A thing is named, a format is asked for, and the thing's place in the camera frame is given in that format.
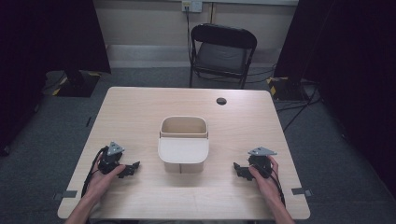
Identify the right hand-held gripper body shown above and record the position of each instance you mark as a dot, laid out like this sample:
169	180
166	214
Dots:
261	162

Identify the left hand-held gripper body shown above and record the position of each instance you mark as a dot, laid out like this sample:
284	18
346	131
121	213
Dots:
109	161

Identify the person's right hand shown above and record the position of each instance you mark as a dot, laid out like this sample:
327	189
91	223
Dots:
264	183

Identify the person's left hand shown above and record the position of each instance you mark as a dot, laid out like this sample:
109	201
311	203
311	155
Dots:
101	182

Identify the black tape strip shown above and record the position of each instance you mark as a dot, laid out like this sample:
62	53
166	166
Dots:
88	121

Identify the grey tape strip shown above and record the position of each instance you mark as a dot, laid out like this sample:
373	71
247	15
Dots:
67	194
301	191

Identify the beige bin with half lid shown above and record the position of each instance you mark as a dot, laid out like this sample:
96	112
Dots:
183	146

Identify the black stand base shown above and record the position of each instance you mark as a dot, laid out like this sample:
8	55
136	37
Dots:
77	84
288	88

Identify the black folding chair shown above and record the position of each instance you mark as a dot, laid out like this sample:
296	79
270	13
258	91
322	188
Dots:
222	53

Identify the dark curtain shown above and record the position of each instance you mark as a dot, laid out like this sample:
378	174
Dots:
40	46
348	62

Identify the white wall socket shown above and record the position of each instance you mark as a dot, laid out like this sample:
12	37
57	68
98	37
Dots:
191	5

